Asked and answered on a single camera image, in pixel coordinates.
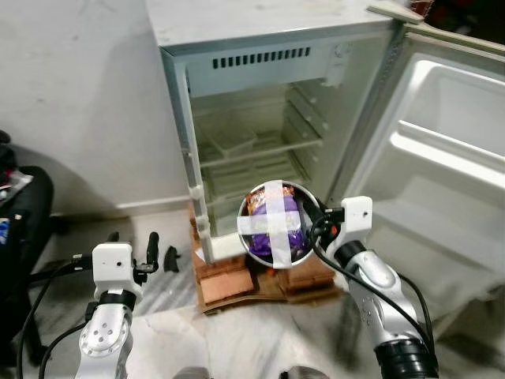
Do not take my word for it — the purple snack bag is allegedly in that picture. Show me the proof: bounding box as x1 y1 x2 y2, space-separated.
246 186 307 261

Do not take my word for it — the white tape cross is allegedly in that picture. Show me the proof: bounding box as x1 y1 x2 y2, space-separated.
237 181 305 267

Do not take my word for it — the round steel bowl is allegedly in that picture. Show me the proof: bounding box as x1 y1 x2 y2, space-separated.
236 179 317 271

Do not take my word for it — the clear fridge shelf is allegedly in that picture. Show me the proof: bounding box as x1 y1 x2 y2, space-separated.
197 129 326 171

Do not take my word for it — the white fridge tray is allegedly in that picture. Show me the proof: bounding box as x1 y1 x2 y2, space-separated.
208 129 259 156

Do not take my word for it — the grey fridge door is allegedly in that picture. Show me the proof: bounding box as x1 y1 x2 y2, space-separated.
338 0 505 336

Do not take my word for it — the grey fridge cabinet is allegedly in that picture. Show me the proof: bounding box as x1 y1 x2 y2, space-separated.
145 0 405 266

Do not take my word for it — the small black plastic piece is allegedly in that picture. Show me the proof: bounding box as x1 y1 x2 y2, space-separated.
163 246 181 274

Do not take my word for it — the grey left robot leg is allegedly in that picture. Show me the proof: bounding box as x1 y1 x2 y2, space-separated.
172 365 212 379

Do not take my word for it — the grey robot leg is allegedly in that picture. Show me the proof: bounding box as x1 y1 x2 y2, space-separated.
172 365 212 379
281 365 318 379

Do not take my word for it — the grey right robot leg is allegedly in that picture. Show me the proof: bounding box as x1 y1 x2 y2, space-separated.
281 365 318 379

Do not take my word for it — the red tiled column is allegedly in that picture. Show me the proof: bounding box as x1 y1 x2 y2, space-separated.
409 0 433 18

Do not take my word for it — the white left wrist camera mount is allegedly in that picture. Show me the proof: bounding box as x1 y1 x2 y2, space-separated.
92 242 136 291

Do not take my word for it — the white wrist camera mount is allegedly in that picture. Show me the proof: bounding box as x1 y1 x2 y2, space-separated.
92 242 136 291
337 195 374 253

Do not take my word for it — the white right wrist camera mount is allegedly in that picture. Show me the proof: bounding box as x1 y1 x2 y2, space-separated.
337 195 374 253

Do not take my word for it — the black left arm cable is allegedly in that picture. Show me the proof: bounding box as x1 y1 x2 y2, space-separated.
14 254 97 376

